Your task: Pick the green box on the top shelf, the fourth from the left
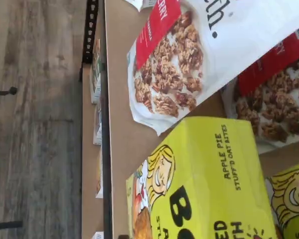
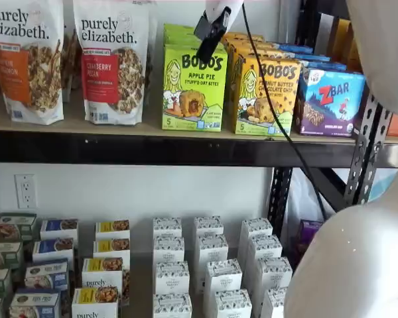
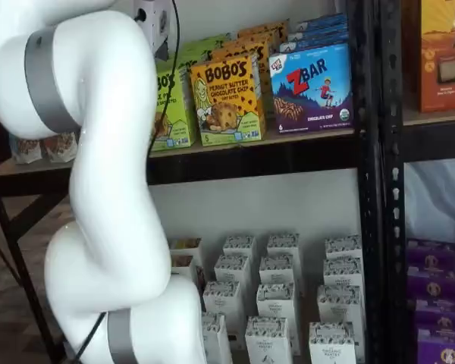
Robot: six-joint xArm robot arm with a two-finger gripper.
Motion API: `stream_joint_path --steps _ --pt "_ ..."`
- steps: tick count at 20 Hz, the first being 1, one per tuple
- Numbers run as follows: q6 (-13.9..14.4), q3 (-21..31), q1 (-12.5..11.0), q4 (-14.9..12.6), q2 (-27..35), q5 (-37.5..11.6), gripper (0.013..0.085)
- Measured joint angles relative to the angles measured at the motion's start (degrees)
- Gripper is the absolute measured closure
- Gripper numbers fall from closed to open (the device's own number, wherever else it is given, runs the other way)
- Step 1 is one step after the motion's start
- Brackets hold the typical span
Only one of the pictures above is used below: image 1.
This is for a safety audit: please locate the wooden shelf board with bags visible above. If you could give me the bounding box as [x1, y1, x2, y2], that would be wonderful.
[104, 0, 299, 239]

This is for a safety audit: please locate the cranberry pecan granola bag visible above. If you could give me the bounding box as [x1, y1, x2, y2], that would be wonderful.
[127, 0, 299, 137]
[220, 31, 299, 148]

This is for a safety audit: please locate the blue white granola box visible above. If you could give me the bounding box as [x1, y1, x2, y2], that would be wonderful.
[93, 104, 103, 146]

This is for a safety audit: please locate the black metal rack frame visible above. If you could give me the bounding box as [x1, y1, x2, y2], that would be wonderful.
[79, 0, 113, 239]

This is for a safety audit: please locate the green white granola box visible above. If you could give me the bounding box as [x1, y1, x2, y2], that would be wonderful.
[89, 61, 102, 105]

